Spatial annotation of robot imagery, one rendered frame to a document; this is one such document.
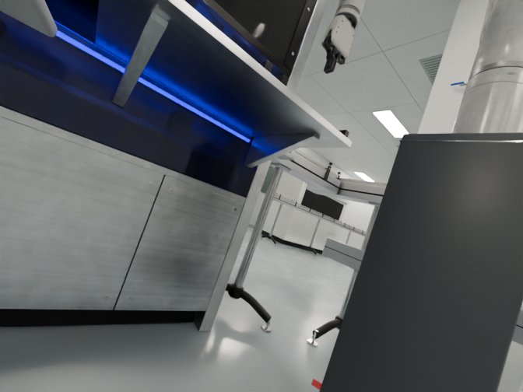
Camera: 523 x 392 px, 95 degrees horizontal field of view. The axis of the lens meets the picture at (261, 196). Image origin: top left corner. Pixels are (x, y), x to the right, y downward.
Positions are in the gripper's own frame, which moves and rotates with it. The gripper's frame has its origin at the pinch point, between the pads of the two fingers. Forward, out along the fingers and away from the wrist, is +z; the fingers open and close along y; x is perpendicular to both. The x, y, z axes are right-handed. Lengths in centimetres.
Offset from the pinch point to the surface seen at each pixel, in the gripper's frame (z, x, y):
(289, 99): 24.3, 9.6, 18.1
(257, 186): 43, -30, -10
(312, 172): 22, -41, -52
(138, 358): 110, -18, 20
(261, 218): 57, -45, -31
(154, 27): 26, 2, 49
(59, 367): 110, -18, 40
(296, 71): -12.4, -30.1, -8.5
